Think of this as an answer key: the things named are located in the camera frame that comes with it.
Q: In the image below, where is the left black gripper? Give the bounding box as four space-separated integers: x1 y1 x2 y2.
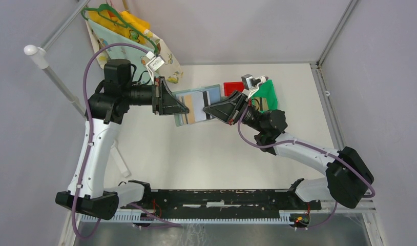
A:
123 76 190 115

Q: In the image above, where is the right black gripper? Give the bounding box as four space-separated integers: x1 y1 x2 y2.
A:
202 91 265 133

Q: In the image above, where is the white black-stripe card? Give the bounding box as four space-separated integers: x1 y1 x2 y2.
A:
192 91 212 122

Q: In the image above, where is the gold striped card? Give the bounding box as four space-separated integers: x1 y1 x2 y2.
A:
251 98 261 111

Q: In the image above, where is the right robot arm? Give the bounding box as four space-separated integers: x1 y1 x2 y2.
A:
203 91 376 209

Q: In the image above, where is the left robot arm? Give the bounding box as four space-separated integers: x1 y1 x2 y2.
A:
55 59 190 220

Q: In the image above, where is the gold card in holder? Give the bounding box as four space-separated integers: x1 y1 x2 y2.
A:
183 94 196 125

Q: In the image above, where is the red plastic bin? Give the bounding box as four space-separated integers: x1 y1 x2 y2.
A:
223 81 244 97

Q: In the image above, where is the cream printed cloth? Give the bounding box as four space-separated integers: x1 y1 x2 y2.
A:
88 20 183 84

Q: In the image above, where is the green plastic bin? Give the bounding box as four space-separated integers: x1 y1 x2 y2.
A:
252 79 278 112

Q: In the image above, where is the yellow cloth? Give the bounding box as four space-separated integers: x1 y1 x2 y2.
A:
87 10 150 45

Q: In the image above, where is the green clothes hanger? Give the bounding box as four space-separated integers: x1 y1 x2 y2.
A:
81 3 160 55

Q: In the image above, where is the light blue printed cloth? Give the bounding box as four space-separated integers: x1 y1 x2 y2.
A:
84 20 156 85

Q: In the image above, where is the white clothes rack pole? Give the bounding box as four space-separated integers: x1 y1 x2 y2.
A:
24 45 131 177

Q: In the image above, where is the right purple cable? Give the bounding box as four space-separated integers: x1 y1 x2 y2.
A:
237 76 376 230

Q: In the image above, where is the purple cable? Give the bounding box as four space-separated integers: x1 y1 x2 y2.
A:
71 43 182 240
237 76 376 230

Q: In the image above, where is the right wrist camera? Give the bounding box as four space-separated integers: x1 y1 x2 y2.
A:
241 74 268 99

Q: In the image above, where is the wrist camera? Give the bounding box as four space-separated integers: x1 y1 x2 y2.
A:
241 74 268 99
145 51 165 82

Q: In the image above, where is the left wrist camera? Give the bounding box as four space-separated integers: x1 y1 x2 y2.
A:
145 51 165 82

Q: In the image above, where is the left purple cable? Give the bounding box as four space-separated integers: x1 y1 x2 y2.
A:
71 43 182 240

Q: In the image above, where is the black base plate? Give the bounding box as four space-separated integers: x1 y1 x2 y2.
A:
136 189 322 219

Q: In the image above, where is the white slotted cable duct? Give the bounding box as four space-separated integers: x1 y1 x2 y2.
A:
80 211 293 225

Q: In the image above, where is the aluminium frame rail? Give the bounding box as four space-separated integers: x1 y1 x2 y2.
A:
68 189 377 214

